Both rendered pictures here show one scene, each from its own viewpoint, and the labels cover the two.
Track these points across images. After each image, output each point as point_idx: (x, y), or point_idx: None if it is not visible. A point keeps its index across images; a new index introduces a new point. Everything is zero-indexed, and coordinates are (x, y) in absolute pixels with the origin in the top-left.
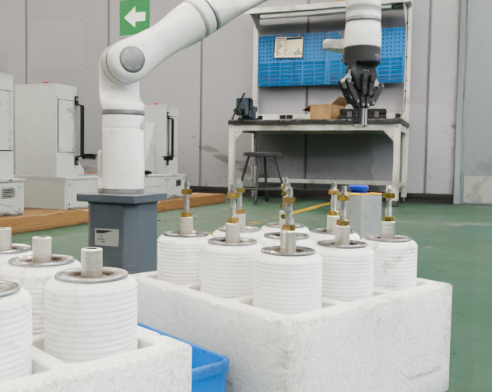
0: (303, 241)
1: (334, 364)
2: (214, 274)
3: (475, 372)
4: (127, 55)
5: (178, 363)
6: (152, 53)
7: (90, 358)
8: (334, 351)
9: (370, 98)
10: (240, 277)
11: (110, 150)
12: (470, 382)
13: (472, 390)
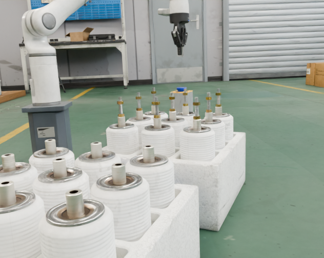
0: (184, 122)
1: (226, 179)
2: (156, 146)
3: (247, 170)
4: (46, 18)
5: (196, 195)
6: (59, 16)
7: (165, 203)
8: (226, 174)
9: (184, 41)
10: (169, 145)
11: (40, 79)
12: (249, 175)
13: (254, 178)
